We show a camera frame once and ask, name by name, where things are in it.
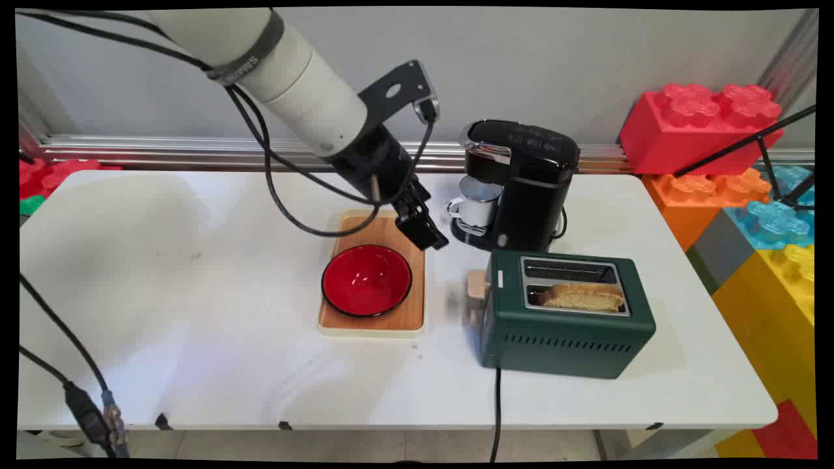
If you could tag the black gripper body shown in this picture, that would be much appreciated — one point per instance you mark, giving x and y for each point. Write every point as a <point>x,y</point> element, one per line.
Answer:
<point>374,159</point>

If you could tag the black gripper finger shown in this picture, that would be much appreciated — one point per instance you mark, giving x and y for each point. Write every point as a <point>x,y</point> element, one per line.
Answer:
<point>420,225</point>
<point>422,190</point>

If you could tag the beige toaster lever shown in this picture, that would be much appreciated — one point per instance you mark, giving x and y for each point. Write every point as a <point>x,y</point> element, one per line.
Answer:
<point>477,285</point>

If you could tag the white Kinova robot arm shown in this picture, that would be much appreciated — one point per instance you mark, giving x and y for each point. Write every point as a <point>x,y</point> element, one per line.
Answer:
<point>287,78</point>

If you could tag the wooden tray with cream rim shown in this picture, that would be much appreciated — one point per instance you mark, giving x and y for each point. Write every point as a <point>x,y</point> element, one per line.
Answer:
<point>384,228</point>

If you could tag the white enamel mug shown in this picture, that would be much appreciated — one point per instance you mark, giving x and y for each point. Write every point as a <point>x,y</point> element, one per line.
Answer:
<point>479,207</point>

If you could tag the red bowl with black rim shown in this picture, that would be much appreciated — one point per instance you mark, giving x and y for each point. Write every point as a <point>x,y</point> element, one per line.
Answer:
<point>366,281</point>

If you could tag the black coffee machine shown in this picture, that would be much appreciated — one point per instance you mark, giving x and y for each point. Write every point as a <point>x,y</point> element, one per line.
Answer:
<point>534,189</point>

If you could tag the toast slice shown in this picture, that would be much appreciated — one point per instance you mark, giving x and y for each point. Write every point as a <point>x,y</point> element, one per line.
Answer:
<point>583,298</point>

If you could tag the green toaster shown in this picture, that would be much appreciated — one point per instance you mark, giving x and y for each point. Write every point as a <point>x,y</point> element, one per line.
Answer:
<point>560,342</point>

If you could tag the large red toy block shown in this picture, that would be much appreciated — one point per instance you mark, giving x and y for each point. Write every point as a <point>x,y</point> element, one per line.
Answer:
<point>684,140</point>

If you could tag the orange toy block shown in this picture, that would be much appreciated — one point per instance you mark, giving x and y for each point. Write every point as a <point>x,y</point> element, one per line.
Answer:
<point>690,202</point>

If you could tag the grey table leg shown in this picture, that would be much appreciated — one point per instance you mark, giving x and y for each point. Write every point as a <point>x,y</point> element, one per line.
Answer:
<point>609,446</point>

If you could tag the black tripod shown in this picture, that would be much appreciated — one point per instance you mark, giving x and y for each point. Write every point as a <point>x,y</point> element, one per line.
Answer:
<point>772,172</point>

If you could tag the blue toy block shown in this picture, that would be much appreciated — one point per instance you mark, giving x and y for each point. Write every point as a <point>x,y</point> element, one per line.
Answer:
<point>775,225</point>

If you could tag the large yellow toy block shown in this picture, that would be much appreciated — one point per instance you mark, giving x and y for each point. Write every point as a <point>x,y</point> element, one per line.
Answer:
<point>775,326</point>

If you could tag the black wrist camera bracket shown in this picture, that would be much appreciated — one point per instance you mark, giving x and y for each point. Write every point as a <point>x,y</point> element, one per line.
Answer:
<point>397,88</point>

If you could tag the aluminium wall rail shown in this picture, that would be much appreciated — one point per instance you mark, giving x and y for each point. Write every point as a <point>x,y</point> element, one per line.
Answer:
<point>163,150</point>

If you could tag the aluminium frame post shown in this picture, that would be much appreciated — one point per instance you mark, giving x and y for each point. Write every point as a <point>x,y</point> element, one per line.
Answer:
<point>791,58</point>

